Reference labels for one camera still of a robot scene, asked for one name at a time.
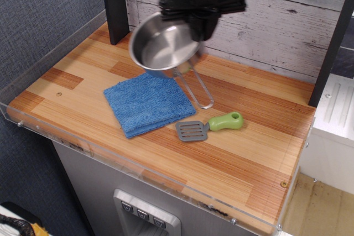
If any green grey toy spatula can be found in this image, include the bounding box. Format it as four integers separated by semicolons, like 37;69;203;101
175;112;244;142

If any stainless steel saucepan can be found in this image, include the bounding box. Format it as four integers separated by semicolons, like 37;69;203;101
129;12;214;109

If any yellow object bottom left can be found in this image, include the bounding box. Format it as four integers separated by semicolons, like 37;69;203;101
30;223;51;236

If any dark right frame post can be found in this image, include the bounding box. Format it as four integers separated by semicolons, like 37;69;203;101
308;0;353;107

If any dark left frame post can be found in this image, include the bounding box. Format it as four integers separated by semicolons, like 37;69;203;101
104;0;129;45

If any grey toy kitchen cabinet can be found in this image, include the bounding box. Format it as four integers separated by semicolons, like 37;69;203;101
54;143;251;235

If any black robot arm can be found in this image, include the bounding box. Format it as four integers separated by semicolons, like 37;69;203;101
159;0;247;42

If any white toy sink unit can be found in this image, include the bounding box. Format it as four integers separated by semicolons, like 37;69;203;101
299;74;353;194

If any blue folded cloth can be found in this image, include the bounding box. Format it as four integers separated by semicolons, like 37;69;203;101
103;74;196;139

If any clear acrylic guard rail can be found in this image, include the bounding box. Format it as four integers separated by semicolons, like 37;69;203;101
1;15;315;235

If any black braided cable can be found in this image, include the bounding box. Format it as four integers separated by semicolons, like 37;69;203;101
0;213;35;236

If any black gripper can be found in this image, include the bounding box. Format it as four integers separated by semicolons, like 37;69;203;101
159;0;246;42

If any silver button panel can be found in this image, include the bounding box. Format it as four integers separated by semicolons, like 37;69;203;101
113;189;182;235

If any dark frame post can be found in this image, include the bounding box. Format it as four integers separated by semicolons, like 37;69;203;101
308;0;353;107
104;0;129;45

